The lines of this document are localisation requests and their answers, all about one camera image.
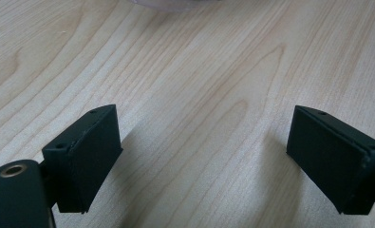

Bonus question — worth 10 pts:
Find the purple plastic bag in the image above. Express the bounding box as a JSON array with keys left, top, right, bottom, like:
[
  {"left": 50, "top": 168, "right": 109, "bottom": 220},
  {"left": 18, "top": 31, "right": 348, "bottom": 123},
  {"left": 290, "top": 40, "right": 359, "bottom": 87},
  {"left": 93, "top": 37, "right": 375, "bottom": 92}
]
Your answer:
[{"left": 126, "top": 0, "right": 222, "bottom": 13}]

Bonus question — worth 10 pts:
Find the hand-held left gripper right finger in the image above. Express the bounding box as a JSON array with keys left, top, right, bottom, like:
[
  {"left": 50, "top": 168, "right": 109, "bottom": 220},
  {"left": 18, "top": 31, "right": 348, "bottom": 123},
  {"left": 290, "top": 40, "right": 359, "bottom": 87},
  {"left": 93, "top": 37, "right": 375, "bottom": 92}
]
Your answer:
[{"left": 286, "top": 104, "right": 375, "bottom": 216}]

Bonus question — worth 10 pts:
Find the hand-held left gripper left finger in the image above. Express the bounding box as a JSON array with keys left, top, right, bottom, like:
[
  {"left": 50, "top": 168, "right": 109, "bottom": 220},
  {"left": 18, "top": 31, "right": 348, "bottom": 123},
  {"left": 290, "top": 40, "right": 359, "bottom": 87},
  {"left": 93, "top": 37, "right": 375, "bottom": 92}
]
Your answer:
[{"left": 41, "top": 104, "right": 124, "bottom": 214}]

